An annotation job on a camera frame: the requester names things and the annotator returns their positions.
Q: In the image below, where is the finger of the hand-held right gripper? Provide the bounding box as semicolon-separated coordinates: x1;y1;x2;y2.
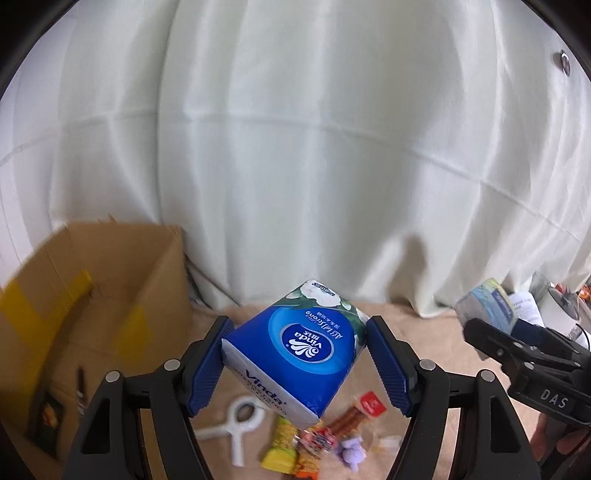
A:
463;318;579;385
510;318;591;357

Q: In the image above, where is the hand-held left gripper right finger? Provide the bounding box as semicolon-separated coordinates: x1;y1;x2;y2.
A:
366;316;541;480

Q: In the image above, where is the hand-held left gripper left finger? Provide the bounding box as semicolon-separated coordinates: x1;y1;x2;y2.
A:
62;316;236;480

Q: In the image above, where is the small grey blue tissue packet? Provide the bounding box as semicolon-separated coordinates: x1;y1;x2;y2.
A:
454;277;520;335

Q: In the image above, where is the red sausage stick packet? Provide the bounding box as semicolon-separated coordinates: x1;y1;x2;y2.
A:
323;391;387;437

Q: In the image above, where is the blue tissue pack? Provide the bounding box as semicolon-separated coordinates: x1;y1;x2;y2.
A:
221;278;371;428

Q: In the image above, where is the brown cardboard box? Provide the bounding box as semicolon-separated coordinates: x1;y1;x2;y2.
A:
0;222;195;480

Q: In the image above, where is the white round container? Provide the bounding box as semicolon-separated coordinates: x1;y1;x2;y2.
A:
538;281;583;340

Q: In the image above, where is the person's right hand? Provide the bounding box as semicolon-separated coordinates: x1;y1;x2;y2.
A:
529;413;591;480

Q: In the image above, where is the white paper leaflet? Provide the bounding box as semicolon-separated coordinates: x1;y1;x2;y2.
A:
508;291;546;326

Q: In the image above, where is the white plastic clip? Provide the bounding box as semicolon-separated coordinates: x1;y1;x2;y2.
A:
194;396;267;467

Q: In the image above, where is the clear candy wrapper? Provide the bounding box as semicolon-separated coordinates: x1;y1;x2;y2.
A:
369;434;402;456

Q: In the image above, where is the purple toy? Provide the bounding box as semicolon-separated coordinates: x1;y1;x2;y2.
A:
339;436;368;472

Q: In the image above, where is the colourful candy packet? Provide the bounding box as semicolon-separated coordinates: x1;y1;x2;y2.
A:
300;427;339;456

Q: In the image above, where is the yellow green snack packet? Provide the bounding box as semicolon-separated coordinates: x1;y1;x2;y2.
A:
261;415;301;474

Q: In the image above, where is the dark snack packet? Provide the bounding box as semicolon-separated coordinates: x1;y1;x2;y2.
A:
27;391;64;462

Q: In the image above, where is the white curtain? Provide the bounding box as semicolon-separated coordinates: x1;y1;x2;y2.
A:
0;0;591;320

